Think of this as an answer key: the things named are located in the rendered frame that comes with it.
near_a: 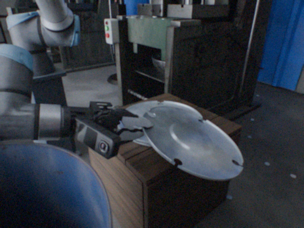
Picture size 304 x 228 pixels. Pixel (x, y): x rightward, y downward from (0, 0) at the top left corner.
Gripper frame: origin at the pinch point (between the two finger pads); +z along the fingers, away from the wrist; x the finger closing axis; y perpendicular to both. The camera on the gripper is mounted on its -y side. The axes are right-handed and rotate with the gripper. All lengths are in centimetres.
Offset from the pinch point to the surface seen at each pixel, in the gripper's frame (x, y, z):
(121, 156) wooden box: 10.2, 3.0, -4.5
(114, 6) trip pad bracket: -30, 100, 12
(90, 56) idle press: 24, 227, 25
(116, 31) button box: -16, 89, 13
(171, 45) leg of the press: -18, 45, 26
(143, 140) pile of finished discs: 7.2, 6.2, 2.7
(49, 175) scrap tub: 8.7, -4.2, -22.1
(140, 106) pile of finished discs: 5.3, 28.0, 9.9
